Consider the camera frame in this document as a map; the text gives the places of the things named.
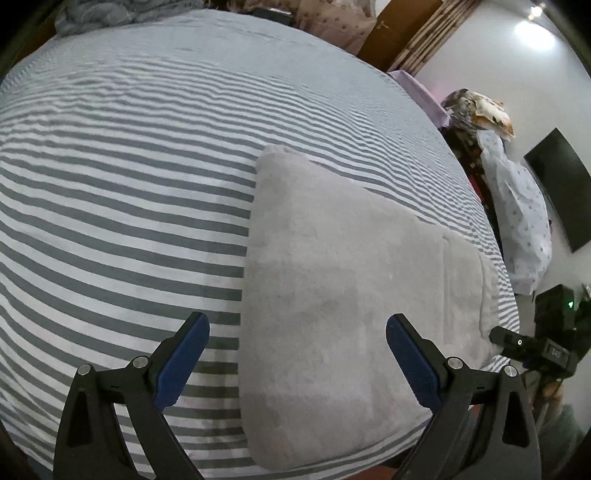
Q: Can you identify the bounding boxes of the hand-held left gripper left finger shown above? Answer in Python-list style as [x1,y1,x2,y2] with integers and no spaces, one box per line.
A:
[53,312,211,480]

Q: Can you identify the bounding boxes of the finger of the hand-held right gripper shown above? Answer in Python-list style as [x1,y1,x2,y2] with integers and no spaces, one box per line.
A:
[489,325,529,360]

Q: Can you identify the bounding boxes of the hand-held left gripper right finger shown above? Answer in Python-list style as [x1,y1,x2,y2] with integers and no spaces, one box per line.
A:
[386,314,542,480]

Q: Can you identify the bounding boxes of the beige towel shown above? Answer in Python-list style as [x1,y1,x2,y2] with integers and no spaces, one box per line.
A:
[240,144,515,472]

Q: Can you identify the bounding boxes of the person's right hand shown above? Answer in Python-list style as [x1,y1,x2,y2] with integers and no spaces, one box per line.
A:
[541,376,565,408]

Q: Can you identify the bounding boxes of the white dotted quilt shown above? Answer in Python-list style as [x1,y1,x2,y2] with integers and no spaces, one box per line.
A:
[478,131,553,296]

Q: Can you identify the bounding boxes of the dark clothes pile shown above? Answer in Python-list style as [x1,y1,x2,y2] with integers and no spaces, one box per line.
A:
[443,124,504,259]

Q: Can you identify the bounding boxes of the grey white striped bed sheet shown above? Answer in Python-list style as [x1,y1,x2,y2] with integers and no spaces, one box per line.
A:
[0,9,518,480]

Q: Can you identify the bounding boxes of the brown patterned cloth heap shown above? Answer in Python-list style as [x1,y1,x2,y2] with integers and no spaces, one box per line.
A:
[441,89,515,139]

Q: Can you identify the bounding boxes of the light purple cloth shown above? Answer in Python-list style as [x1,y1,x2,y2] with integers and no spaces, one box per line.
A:
[388,69,451,125]

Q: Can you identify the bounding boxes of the bright ceiling light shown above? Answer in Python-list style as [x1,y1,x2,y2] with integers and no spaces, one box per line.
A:
[515,2,557,51]

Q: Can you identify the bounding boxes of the striped brown curtain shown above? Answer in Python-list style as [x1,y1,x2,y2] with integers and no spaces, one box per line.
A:
[392,0,481,77]

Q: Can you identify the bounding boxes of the brown wooden door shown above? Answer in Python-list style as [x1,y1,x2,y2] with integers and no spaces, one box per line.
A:
[358,0,444,70]

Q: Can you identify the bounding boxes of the beige floral pillow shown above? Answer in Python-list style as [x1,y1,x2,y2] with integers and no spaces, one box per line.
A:
[231,0,379,56]

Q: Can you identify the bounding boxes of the grey crumpled blanket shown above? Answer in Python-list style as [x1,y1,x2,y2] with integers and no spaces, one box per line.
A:
[55,0,204,38]

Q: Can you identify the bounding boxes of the dark flat object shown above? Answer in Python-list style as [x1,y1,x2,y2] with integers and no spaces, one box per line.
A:
[254,7,294,26]

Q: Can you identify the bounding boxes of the black wall television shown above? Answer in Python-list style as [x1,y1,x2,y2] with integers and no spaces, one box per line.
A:
[524,128,591,253]

